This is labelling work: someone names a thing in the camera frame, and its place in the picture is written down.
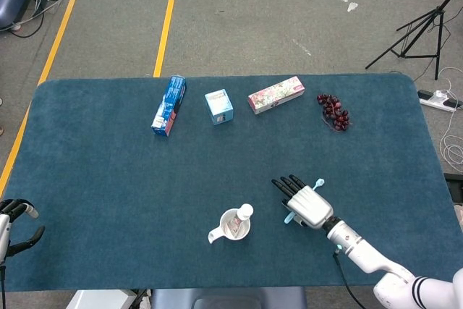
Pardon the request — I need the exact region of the black tripod stand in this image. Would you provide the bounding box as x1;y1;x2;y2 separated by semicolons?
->
365;0;463;81

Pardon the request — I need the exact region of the blue table cloth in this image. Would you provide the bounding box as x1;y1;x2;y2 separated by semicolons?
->
0;72;457;292

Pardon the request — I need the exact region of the white robot base panel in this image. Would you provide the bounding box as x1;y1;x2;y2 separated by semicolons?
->
66;289;153;309

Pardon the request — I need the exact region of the red grape bunch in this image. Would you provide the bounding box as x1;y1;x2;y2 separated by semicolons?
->
316;93;351;133

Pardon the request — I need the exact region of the floral toothpaste carton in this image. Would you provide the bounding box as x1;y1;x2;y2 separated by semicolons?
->
247;75;305;115

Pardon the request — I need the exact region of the white coiled cable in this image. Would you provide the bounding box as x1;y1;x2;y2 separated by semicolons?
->
412;66;463;166

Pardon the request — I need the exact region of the blue cookie box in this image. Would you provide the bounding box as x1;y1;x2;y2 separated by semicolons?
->
150;75;187;137

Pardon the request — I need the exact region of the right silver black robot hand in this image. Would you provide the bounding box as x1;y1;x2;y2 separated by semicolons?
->
271;174;334;230

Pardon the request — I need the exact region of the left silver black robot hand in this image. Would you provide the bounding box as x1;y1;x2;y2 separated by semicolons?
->
0;198;46;263

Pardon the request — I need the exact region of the floral toothpaste tube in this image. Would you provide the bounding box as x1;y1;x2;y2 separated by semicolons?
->
229;203;255;237

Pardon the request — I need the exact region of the light blue toothbrush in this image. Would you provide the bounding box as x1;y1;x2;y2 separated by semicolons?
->
283;177;325;225

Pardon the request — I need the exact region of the white mug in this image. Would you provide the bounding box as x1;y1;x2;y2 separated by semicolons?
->
208;207;252;245

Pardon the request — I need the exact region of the white power strip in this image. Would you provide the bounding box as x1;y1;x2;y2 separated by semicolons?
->
417;88;463;112

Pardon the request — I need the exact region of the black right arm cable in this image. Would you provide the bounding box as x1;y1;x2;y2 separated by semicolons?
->
332;250;367;309

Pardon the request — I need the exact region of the small light blue carton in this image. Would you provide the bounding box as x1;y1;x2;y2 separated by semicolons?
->
204;88;234;127

